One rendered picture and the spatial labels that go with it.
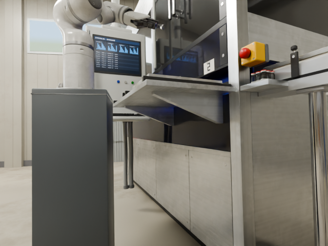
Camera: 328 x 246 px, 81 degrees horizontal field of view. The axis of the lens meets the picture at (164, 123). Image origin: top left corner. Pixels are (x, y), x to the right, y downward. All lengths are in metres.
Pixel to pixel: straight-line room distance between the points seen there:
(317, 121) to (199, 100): 0.42
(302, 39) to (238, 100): 0.55
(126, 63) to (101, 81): 0.26
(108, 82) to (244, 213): 1.32
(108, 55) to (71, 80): 0.93
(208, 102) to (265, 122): 0.27
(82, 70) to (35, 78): 4.06
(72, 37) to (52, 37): 4.14
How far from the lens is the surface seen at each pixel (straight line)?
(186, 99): 0.82
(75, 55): 0.86
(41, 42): 5.05
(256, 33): 1.03
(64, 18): 0.99
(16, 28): 5.23
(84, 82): 0.83
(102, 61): 1.71
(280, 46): 1.13
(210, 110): 0.88
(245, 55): 0.83
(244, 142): 0.87
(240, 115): 0.86
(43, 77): 4.83
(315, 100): 0.86
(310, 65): 0.84
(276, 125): 1.02
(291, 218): 1.18
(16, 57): 5.03
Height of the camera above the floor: 0.71
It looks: 2 degrees up
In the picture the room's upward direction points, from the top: 1 degrees counter-clockwise
